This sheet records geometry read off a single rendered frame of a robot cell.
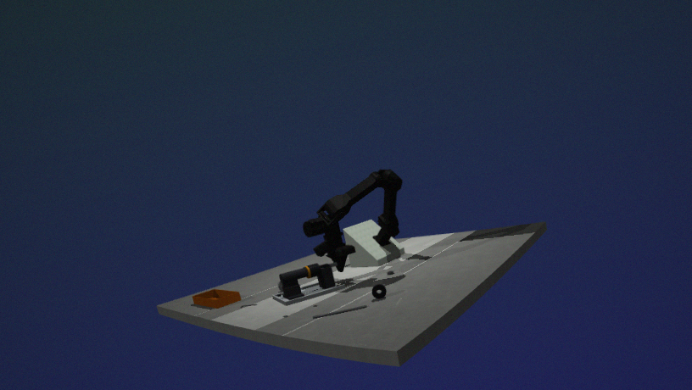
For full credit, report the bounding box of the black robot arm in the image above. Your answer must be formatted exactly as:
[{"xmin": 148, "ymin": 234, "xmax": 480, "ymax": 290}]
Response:
[{"xmin": 303, "ymin": 169, "xmax": 402, "ymax": 257}]

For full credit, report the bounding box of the brown open box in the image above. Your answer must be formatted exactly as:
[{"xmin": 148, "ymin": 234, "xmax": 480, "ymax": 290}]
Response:
[{"xmin": 193, "ymin": 289, "xmax": 242, "ymax": 309}]

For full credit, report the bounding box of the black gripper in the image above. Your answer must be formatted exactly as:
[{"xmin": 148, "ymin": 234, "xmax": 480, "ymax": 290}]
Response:
[{"xmin": 323, "ymin": 230, "xmax": 355, "ymax": 272}]

